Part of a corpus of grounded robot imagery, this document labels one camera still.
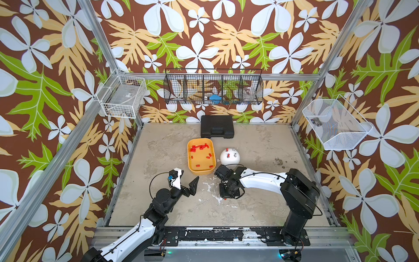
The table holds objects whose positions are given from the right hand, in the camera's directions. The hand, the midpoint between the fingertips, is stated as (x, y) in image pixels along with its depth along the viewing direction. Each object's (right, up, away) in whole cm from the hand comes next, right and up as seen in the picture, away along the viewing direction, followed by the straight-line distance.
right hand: (220, 196), depth 87 cm
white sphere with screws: (+6, +21, +3) cm, 22 cm away
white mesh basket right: (+60, +38, -5) cm, 71 cm away
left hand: (-15, +14, -7) cm, 22 cm away
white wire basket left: (-52, +53, -2) cm, 75 cm away
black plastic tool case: (0, +40, +29) cm, 50 cm away
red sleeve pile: (-16, +24, +18) cm, 34 cm away
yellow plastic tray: (-11, +20, +16) cm, 28 cm away
